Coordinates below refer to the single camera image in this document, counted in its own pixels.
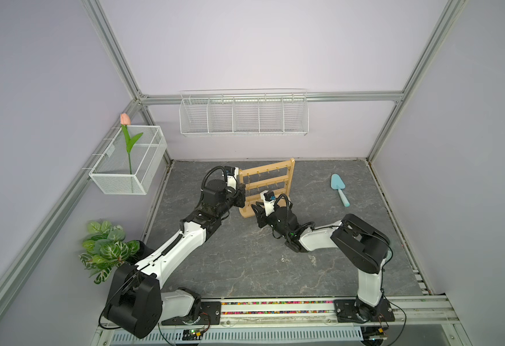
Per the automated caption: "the wooden jewelry display stand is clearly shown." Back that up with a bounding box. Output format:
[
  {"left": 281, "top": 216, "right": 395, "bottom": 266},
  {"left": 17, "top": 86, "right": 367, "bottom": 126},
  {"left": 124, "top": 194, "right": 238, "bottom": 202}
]
[{"left": 239, "top": 158, "right": 296, "bottom": 219}]

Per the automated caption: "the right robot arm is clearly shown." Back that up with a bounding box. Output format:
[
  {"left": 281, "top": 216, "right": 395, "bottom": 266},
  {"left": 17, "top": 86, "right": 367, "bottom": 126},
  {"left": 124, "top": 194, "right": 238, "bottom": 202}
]
[{"left": 252, "top": 203, "right": 393, "bottom": 309}]

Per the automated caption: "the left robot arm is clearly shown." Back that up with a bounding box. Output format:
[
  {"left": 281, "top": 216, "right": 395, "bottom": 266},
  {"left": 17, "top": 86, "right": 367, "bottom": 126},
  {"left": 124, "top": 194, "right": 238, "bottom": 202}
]
[{"left": 100, "top": 178, "right": 245, "bottom": 338}]

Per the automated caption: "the small silver jewelry piece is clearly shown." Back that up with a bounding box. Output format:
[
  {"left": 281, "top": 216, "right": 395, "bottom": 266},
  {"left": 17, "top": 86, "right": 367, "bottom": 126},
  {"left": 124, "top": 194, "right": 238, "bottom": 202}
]
[{"left": 309, "top": 255, "right": 317, "bottom": 266}]

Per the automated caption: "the teal garden trowel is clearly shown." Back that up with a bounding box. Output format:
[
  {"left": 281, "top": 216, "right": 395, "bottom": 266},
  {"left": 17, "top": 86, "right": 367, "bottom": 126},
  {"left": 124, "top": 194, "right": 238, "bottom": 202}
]
[{"left": 330, "top": 174, "right": 351, "bottom": 208}]

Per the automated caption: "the black ceramic vase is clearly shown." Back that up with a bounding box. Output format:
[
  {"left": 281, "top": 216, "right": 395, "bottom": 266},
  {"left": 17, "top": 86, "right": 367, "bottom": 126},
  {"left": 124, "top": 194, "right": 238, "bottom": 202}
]
[{"left": 129, "top": 241, "right": 155, "bottom": 265}]

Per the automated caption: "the pink artificial tulip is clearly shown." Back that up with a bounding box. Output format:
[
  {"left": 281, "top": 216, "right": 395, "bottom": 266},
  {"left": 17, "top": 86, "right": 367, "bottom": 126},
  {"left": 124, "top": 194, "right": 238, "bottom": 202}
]
[{"left": 120, "top": 113, "right": 143, "bottom": 174}]

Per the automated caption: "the green leafy artificial plant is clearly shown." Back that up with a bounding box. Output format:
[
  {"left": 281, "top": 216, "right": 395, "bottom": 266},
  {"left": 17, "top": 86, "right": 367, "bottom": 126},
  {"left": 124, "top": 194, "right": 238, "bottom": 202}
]
[{"left": 79, "top": 220, "right": 144, "bottom": 285}]

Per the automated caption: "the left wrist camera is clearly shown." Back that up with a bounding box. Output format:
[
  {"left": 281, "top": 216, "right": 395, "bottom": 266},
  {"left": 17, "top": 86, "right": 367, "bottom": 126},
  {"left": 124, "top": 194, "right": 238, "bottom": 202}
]
[{"left": 224, "top": 166, "right": 240, "bottom": 190}]

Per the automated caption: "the white wire wall shelf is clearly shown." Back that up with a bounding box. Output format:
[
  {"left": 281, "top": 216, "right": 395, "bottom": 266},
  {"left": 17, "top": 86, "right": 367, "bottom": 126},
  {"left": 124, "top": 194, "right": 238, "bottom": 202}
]
[{"left": 179, "top": 89, "right": 310, "bottom": 136}]

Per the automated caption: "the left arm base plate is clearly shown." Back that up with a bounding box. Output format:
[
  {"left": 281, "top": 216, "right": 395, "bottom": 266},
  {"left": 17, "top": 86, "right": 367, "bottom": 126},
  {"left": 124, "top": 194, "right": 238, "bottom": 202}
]
[{"left": 161, "top": 301, "right": 222, "bottom": 327}]

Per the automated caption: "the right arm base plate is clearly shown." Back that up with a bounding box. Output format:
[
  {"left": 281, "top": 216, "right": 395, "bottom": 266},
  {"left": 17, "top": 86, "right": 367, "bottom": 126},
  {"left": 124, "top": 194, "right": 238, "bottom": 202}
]
[{"left": 334, "top": 298, "right": 395, "bottom": 324}]

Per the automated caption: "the white mesh wall basket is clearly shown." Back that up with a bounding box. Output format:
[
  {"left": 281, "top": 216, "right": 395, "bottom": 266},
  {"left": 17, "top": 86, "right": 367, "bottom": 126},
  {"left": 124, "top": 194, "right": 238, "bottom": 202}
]
[{"left": 88, "top": 125, "right": 167, "bottom": 195}]

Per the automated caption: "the white slotted cable duct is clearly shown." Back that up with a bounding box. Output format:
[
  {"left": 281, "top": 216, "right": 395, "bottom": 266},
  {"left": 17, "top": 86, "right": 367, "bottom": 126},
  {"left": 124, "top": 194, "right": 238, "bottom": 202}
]
[{"left": 110, "top": 326, "right": 363, "bottom": 345}]

